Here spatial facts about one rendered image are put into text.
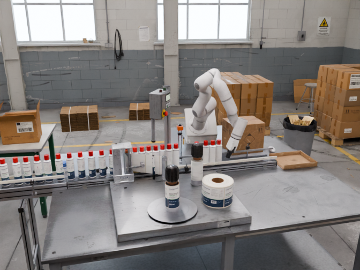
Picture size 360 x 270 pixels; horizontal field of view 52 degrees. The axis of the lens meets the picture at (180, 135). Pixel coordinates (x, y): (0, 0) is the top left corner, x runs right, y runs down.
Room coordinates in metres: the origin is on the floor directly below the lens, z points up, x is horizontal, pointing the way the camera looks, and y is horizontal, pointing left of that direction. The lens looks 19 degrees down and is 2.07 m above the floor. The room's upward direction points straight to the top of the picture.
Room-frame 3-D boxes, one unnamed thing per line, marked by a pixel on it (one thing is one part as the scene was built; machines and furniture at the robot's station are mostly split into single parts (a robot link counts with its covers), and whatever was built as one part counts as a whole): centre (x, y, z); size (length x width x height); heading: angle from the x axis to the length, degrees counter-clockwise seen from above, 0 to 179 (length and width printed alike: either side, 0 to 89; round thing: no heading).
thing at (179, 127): (2.69, -0.01, 1.05); 0.10 x 0.04 x 0.33; 14
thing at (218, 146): (2.71, -0.30, 0.98); 0.05 x 0.05 x 0.20
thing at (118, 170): (2.44, 0.41, 1.01); 0.14 x 0.13 x 0.26; 104
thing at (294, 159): (2.87, -0.95, 0.85); 0.30 x 0.26 x 0.04; 104
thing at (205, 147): (2.69, -0.20, 0.98); 0.05 x 0.05 x 0.20
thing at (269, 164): (2.63, 0.02, 0.85); 1.65 x 0.11 x 0.05; 104
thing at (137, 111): (7.05, 0.68, 0.11); 0.65 x 0.54 x 0.22; 95
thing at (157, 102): (2.69, 0.15, 1.38); 0.17 x 0.10 x 0.19; 159
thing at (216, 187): (2.13, -0.24, 0.95); 0.20 x 0.20 x 0.14
